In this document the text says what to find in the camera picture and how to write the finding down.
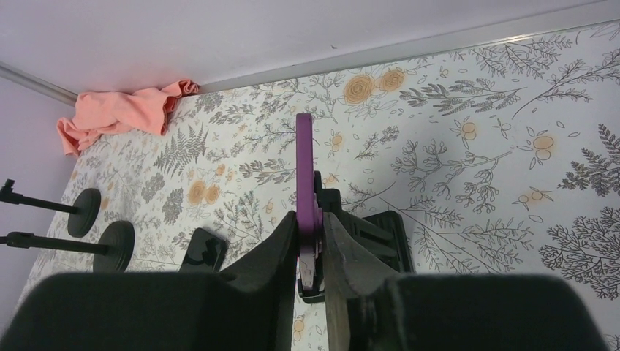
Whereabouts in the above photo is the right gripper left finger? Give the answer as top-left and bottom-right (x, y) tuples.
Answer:
(1, 212), (298, 350)

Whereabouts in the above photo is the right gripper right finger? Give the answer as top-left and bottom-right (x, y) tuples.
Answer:
(323, 213), (607, 350)

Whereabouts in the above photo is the purple phone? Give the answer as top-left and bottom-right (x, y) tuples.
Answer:
(295, 113), (322, 295)

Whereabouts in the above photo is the black round-base stand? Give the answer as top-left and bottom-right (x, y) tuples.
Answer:
(1, 221), (135, 273)
(1, 179), (102, 238)

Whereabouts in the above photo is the black phone centre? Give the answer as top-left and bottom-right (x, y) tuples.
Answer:
(179, 228), (228, 273)

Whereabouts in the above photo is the pink cloth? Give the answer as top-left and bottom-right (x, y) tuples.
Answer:
(56, 79), (200, 157)

